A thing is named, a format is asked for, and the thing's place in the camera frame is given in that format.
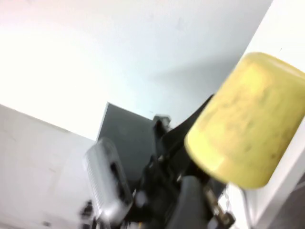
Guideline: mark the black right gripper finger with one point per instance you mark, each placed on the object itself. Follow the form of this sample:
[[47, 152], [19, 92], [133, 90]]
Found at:
[[190, 207]]

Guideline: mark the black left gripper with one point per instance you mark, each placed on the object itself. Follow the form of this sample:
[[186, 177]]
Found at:
[[159, 186]]

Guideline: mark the yellow plastic cup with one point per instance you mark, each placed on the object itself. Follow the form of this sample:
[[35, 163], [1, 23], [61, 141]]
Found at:
[[243, 124]]

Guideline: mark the white side cabinet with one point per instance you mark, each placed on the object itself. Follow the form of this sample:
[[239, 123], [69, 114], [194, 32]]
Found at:
[[35, 167]]

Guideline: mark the white upright board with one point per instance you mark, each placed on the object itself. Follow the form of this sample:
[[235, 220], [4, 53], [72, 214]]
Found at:
[[286, 28]]

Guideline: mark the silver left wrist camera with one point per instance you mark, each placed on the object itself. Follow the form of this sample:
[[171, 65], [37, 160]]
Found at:
[[104, 181]]

